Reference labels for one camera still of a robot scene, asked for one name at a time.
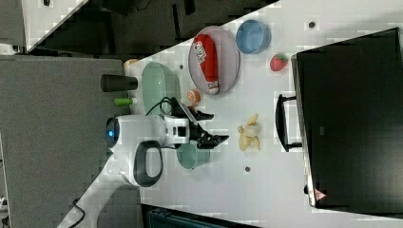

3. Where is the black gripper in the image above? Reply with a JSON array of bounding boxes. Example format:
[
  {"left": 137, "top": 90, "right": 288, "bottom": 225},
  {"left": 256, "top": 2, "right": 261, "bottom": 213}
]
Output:
[{"left": 164, "top": 97, "right": 229, "bottom": 149}]

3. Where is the yellow peeled toy banana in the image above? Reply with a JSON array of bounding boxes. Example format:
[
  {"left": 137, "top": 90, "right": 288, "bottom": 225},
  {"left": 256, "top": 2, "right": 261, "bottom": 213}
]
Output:
[{"left": 238, "top": 113, "right": 260, "bottom": 152}]

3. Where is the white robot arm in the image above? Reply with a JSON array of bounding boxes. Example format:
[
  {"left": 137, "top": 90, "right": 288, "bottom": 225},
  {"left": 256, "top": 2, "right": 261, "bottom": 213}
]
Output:
[{"left": 57, "top": 97, "right": 228, "bottom": 228}]

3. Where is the silver black toaster oven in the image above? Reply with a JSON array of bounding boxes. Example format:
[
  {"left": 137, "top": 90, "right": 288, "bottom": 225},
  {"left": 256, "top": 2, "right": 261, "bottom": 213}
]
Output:
[{"left": 275, "top": 28, "right": 403, "bottom": 219}]

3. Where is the toy orange slice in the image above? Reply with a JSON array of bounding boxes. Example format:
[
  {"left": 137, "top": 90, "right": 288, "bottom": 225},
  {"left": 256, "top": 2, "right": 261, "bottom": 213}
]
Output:
[{"left": 187, "top": 89, "right": 201, "bottom": 104}]

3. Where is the green perforated colander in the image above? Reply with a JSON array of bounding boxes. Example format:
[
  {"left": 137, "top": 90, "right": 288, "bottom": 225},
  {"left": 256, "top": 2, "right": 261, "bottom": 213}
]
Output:
[{"left": 142, "top": 62, "right": 181, "bottom": 113}]

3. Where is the grey oval plate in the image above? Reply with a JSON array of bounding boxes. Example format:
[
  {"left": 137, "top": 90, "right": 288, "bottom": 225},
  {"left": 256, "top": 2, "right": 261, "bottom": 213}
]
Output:
[{"left": 188, "top": 26, "right": 240, "bottom": 95}]

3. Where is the red plush ketchup bottle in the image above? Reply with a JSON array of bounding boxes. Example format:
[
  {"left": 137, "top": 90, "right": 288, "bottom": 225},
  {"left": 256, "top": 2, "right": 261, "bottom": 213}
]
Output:
[{"left": 193, "top": 34, "right": 220, "bottom": 94}]

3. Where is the red toy strawberry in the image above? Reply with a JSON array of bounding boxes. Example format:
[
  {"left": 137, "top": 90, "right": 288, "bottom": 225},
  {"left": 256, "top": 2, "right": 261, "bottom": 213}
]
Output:
[{"left": 270, "top": 53, "right": 288, "bottom": 72}]

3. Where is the dark cylindrical cup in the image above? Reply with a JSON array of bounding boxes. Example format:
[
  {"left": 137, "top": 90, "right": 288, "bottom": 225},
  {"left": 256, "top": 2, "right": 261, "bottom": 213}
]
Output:
[{"left": 101, "top": 74, "right": 138, "bottom": 92}]

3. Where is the blue bowl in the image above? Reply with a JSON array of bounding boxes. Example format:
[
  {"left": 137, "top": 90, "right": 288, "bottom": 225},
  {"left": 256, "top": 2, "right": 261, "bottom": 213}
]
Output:
[{"left": 236, "top": 19, "right": 272, "bottom": 54}]

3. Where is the teal cup with handle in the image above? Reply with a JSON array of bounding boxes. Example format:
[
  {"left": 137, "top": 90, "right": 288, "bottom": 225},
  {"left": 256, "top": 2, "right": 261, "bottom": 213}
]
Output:
[{"left": 177, "top": 142, "right": 210, "bottom": 169}]

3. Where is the blue metal frame rail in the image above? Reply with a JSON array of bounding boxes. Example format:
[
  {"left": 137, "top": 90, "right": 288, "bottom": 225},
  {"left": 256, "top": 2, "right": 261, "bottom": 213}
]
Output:
[{"left": 146, "top": 210, "right": 253, "bottom": 228}]

